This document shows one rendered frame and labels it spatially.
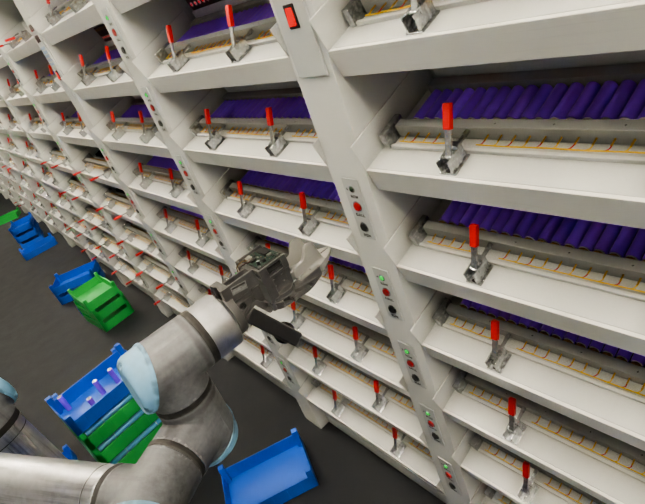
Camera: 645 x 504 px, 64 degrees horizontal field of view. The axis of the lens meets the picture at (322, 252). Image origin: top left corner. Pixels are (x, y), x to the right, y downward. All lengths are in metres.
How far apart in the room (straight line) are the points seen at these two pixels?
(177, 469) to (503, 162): 0.59
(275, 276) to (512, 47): 0.45
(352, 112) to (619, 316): 0.46
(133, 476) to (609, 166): 0.69
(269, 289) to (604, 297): 0.46
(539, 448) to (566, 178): 0.58
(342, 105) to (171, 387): 0.47
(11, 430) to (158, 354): 0.57
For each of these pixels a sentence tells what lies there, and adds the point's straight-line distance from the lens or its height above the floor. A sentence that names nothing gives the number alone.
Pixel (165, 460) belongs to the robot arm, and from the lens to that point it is 0.78.
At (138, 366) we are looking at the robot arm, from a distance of 0.75.
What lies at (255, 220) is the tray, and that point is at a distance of 1.31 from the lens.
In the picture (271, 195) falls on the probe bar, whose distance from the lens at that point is 1.30.
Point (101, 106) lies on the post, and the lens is 2.10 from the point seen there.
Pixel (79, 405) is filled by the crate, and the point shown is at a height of 0.40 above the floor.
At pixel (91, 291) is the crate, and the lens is 3.52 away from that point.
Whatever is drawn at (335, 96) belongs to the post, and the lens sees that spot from 0.82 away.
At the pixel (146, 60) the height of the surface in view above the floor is 1.35.
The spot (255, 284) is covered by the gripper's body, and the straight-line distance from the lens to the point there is 0.80.
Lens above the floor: 1.44
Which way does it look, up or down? 29 degrees down
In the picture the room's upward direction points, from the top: 22 degrees counter-clockwise
